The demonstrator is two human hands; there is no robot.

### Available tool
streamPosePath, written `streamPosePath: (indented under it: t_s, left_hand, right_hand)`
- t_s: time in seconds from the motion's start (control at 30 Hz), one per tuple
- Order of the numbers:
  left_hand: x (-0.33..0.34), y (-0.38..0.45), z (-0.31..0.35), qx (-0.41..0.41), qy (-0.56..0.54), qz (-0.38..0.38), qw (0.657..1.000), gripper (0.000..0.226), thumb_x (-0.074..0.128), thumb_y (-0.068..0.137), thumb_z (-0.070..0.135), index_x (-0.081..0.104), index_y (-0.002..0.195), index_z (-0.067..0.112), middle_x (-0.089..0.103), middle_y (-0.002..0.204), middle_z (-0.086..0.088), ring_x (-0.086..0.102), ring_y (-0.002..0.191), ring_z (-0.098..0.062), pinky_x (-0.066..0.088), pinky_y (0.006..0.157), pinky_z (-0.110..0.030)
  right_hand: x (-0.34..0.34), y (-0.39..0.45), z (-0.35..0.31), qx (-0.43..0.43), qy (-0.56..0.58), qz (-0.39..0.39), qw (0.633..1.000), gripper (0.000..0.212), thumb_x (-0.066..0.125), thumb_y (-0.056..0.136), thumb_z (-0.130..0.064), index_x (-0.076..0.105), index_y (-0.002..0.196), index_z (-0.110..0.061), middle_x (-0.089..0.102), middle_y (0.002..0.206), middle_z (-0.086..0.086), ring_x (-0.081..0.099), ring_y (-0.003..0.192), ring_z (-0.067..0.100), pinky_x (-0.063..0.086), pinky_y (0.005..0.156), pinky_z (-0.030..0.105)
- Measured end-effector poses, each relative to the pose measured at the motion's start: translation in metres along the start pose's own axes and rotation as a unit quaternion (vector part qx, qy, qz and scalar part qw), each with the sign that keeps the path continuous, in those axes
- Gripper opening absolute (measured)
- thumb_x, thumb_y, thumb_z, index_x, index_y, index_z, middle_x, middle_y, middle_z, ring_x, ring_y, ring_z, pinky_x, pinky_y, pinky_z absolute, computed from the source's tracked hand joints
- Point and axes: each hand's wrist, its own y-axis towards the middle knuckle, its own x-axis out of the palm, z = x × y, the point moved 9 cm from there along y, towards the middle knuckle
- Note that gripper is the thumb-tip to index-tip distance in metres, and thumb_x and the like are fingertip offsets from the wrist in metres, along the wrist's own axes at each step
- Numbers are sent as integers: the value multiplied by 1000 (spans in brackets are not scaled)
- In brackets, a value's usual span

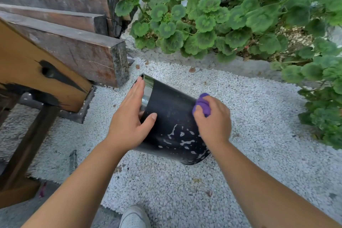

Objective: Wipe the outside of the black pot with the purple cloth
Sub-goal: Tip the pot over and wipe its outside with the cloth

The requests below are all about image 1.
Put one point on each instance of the orange wooden bench slab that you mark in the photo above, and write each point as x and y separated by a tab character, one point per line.
29	67

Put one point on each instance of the person's left hand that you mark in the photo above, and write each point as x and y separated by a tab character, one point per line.
125	126

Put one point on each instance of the person's right thumb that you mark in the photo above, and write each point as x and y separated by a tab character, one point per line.
198	119

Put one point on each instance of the person's left thumb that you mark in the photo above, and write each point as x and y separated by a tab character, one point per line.
149	123

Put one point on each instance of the grey metal base plate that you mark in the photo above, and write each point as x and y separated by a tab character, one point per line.
80	110

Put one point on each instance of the person's right hand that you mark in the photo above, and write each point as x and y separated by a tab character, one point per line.
215	126

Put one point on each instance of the white sneaker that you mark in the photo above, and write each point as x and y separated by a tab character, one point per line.
134	217

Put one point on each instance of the dark brown wooden plank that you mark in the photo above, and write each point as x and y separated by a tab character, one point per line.
58	2

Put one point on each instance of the green geranium plant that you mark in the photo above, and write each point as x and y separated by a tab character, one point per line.
240	19

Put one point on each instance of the thick dark wooden beam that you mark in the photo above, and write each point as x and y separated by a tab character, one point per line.
80	48

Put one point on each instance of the person's right forearm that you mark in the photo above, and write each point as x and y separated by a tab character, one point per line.
261	190

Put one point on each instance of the purple cleaning cloth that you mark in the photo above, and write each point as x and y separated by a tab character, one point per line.
203	103

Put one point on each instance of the reddish wooden plank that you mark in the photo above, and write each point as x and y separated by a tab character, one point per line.
61	20

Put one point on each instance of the black paint-spattered bucket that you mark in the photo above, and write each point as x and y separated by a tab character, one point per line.
173	118

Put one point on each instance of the orange wooden bench foot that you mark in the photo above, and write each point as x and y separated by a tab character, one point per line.
16	193

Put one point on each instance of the dark wooden bench leg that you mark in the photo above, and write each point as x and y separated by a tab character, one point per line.
29	142

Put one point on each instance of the person's left forearm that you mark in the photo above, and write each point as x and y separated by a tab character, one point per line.
80	187

